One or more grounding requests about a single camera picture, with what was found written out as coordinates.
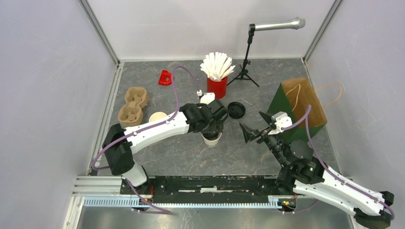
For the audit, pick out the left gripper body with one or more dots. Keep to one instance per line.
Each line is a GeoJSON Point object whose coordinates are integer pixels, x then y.
{"type": "Point", "coordinates": [214, 127]}

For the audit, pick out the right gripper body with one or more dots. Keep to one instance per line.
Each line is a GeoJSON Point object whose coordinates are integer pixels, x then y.
{"type": "Point", "coordinates": [273, 144]}

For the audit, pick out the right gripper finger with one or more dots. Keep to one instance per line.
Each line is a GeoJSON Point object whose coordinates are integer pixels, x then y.
{"type": "Point", "coordinates": [249, 133]}
{"type": "Point", "coordinates": [267, 118]}

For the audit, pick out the single white paper cup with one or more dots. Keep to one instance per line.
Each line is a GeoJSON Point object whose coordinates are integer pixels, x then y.
{"type": "Point", "coordinates": [211, 143]}

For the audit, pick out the white paper cup stack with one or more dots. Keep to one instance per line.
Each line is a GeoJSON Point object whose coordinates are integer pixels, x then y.
{"type": "Point", "coordinates": [157, 116]}

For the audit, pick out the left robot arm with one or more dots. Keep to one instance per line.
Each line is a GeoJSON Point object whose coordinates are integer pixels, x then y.
{"type": "Point", "coordinates": [122, 143]}

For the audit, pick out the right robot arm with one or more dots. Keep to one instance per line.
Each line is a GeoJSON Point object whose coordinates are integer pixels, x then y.
{"type": "Point", "coordinates": [305, 174]}

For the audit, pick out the red cylindrical holder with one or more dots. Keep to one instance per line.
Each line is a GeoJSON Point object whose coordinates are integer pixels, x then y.
{"type": "Point", "coordinates": [217, 87]}

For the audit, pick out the green paper bag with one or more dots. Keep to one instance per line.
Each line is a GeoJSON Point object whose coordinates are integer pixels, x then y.
{"type": "Point", "coordinates": [293, 96]}

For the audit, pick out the black mini tripod stand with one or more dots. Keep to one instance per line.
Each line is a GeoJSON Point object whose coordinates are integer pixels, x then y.
{"type": "Point", "coordinates": [243, 74]}

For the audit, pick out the red plastic letter d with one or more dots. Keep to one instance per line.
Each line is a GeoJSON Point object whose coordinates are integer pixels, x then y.
{"type": "Point", "coordinates": [165, 78]}

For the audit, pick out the brown cardboard cup carrier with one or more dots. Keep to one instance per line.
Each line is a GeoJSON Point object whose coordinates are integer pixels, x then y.
{"type": "Point", "coordinates": [131, 114]}

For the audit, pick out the silver microphone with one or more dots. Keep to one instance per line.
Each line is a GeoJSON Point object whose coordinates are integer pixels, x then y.
{"type": "Point", "coordinates": [295, 24]}

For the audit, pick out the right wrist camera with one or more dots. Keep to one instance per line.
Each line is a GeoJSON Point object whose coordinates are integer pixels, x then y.
{"type": "Point", "coordinates": [281, 120]}

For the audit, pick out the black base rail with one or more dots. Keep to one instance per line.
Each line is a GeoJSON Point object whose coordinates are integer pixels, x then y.
{"type": "Point", "coordinates": [211, 189]}

